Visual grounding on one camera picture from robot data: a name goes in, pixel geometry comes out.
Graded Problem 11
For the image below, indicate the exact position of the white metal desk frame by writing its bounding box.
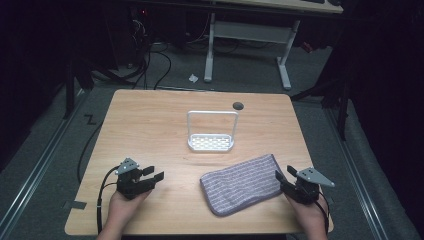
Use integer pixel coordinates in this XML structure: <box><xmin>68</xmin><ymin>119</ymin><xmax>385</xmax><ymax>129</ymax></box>
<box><xmin>203</xmin><ymin>0</ymin><xmax>344</xmax><ymax>91</ymax></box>

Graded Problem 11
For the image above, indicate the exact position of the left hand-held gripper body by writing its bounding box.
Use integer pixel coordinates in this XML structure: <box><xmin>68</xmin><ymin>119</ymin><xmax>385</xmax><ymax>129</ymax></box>
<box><xmin>114</xmin><ymin>157</ymin><xmax>156</xmax><ymax>201</ymax></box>

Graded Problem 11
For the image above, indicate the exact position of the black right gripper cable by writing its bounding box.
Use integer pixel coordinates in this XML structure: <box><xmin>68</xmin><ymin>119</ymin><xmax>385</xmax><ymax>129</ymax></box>
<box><xmin>314</xmin><ymin>190</ymin><xmax>331</xmax><ymax>236</ymax></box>

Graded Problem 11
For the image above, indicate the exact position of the purple striped towel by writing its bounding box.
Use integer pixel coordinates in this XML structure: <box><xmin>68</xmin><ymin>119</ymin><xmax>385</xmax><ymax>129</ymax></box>
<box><xmin>199</xmin><ymin>153</ymin><xmax>285</xmax><ymax>217</ymax></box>

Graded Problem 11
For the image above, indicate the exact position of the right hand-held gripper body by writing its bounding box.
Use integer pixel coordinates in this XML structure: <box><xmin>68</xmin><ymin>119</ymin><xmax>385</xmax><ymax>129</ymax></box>
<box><xmin>280</xmin><ymin>167</ymin><xmax>336</xmax><ymax>205</ymax></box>

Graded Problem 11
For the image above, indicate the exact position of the bundle of black cables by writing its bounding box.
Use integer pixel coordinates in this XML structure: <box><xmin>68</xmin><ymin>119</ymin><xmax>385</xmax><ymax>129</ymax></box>
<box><xmin>130</xmin><ymin>18</ymin><xmax>173</xmax><ymax>91</ymax></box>

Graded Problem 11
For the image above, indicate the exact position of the black floor cable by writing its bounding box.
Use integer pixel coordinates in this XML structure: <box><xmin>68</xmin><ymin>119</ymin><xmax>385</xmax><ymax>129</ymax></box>
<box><xmin>76</xmin><ymin>121</ymin><xmax>105</xmax><ymax>185</ymax></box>

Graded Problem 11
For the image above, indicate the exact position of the metal floor rail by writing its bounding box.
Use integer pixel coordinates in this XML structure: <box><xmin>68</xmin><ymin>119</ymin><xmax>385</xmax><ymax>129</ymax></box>
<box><xmin>325</xmin><ymin>109</ymin><xmax>390</xmax><ymax>240</ymax></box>
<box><xmin>0</xmin><ymin>89</ymin><xmax>88</xmax><ymax>235</ymax></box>

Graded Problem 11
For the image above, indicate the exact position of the white wire rack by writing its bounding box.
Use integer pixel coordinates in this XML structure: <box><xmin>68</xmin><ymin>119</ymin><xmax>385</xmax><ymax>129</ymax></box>
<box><xmin>186</xmin><ymin>109</ymin><xmax>240</xmax><ymax>153</ymax></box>

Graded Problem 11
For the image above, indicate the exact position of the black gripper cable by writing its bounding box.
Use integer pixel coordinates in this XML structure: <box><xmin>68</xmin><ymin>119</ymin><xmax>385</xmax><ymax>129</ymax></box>
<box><xmin>96</xmin><ymin>165</ymin><xmax>120</xmax><ymax>235</ymax></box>
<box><xmin>314</xmin><ymin>190</ymin><xmax>331</xmax><ymax>236</ymax></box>

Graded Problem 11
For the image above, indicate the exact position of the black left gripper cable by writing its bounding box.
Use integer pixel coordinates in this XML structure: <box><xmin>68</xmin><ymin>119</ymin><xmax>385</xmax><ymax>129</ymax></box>
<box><xmin>96</xmin><ymin>165</ymin><xmax>120</xmax><ymax>235</ymax></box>

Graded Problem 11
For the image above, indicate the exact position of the person's left hand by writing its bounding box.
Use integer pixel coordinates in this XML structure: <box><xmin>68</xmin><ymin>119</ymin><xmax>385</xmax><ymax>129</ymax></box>
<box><xmin>107</xmin><ymin>188</ymin><xmax>153</xmax><ymax>222</ymax></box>

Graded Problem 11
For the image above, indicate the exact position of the dark computer tower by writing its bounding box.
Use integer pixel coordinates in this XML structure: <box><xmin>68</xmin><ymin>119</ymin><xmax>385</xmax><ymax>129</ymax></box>
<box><xmin>105</xmin><ymin>6</ymin><xmax>152</xmax><ymax>70</ymax></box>

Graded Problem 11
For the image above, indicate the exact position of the black metal stand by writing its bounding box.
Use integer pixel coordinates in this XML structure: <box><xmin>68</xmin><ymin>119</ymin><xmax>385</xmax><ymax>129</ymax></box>
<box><xmin>62</xmin><ymin>56</ymin><xmax>96</xmax><ymax>120</ymax></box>
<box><xmin>290</xmin><ymin>74</ymin><xmax>352</xmax><ymax>142</ymax></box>

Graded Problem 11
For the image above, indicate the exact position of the person's right hand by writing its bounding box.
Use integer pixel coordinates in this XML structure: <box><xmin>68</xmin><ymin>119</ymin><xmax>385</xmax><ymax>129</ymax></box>
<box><xmin>284</xmin><ymin>194</ymin><xmax>330</xmax><ymax>229</ymax></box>

